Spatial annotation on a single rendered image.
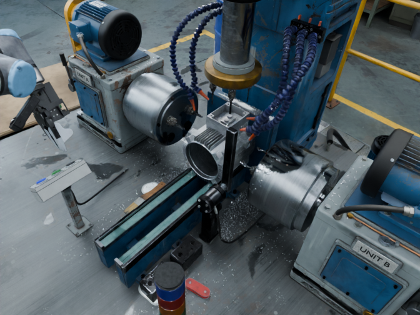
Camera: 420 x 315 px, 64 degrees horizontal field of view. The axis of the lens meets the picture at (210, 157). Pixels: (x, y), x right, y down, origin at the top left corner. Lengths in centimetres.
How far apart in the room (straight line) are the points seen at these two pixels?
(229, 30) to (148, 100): 44
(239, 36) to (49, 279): 95
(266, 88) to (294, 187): 45
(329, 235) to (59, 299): 83
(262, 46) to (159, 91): 40
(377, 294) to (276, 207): 34
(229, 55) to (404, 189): 58
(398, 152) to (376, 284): 35
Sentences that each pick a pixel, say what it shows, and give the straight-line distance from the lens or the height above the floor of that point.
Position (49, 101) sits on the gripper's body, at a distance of 115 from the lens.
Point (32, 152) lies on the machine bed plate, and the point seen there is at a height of 80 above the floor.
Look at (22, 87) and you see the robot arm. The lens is 96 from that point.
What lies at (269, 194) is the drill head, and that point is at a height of 108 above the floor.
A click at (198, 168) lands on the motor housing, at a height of 95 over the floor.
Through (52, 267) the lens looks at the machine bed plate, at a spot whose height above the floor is 80.
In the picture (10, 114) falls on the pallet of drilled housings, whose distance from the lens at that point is 319.
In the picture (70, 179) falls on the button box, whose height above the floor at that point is 106.
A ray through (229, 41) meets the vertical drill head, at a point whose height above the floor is 143.
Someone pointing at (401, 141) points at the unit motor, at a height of 136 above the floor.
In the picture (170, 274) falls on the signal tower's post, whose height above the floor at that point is 122.
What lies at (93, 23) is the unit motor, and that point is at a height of 131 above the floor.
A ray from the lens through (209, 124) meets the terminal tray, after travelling 118.
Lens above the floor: 185
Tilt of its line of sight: 44 degrees down
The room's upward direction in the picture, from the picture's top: 3 degrees clockwise
